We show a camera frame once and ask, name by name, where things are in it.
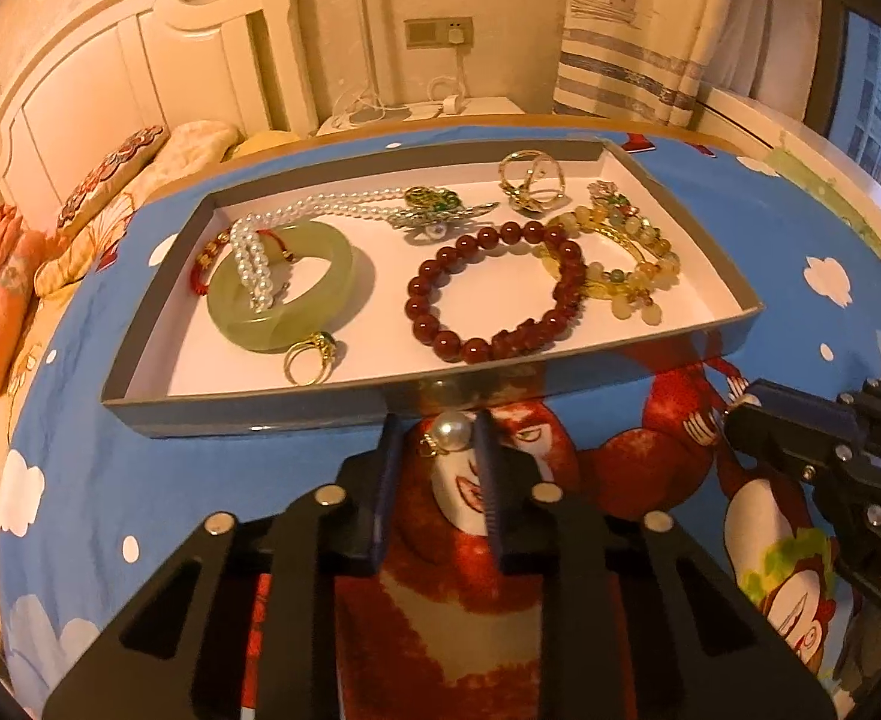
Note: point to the dark framed window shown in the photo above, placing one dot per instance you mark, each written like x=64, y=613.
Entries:
x=871, y=105

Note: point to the green jade bangle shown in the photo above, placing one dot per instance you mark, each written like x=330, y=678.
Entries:
x=328, y=277

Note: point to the embroidered flower pillow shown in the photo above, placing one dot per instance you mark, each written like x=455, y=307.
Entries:
x=110, y=172

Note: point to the white window sill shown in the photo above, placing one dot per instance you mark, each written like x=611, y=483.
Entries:
x=755, y=120

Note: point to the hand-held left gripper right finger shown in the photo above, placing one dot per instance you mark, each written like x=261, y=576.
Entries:
x=489, y=495

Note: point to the flower hairpin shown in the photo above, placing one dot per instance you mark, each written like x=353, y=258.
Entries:
x=605, y=191

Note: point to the white wooden headboard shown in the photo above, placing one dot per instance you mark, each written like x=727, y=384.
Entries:
x=148, y=67

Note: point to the white charger block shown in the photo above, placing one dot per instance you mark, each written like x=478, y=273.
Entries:
x=453, y=103

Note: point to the gold bangle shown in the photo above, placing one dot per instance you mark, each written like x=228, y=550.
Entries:
x=597, y=229

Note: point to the yellow textured pillow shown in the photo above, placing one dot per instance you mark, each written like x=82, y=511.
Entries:
x=193, y=146

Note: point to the yellow printed bedsheet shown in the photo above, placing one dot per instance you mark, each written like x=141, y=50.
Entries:
x=5, y=420

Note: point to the white plug in socket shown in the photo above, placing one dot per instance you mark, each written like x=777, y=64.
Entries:
x=454, y=35

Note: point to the pearl earring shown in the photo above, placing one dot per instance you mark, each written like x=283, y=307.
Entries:
x=448, y=433

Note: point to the wall socket panel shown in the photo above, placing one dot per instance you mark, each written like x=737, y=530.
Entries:
x=421, y=31

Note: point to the striped printed curtain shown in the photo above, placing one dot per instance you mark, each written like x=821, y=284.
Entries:
x=635, y=52

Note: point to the green gem brooch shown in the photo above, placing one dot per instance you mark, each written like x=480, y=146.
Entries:
x=429, y=199

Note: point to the white nightstand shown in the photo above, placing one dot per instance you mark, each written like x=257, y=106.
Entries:
x=493, y=109

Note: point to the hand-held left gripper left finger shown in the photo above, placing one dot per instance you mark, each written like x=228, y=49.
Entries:
x=384, y=495

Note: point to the plain yellow pillow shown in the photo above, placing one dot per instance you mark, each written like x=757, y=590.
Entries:
x=268, y=141

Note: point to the grey cardboard tray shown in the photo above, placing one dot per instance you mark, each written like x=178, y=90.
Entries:
x=380, y=330

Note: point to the silver brooch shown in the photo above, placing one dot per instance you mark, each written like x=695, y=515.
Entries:
x=433, y=229

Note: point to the white pole lamp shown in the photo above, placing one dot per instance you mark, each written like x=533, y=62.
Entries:
x=367, y=37

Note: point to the blue cartoon printed blanket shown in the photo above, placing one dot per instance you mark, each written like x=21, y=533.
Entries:
x=185, y=480

